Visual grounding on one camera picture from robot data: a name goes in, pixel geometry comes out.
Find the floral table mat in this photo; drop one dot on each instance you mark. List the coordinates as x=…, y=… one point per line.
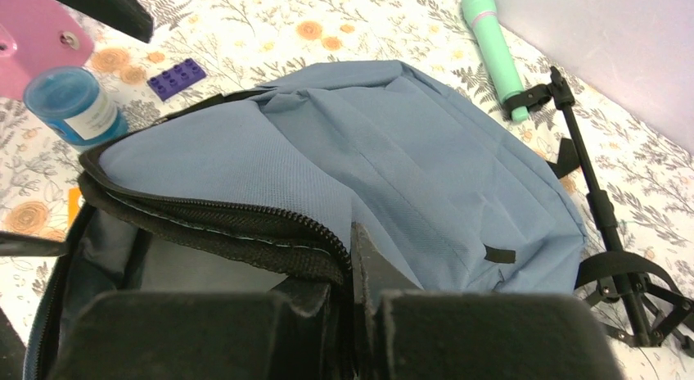
x=241, y=43

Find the black mini tripod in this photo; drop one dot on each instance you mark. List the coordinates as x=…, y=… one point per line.
x=654, y=305

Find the purple toy brick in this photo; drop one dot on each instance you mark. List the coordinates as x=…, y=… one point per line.
x=176, y=79

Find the orange book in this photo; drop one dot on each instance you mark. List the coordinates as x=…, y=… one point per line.
x=74, y=203

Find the mint green tube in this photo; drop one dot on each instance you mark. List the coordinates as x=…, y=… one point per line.
x=481, y=17

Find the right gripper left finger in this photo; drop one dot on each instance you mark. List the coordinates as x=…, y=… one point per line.
x=288, y=332

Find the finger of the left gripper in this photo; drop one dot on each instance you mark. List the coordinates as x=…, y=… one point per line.
x=127, y=16

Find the blue grey backpack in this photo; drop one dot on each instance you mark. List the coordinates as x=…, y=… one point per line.
x=244, y=192

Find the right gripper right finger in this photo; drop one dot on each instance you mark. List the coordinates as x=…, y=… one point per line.
x=402, y=332

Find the pink metronome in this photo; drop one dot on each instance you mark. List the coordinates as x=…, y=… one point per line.
x=37, y=35

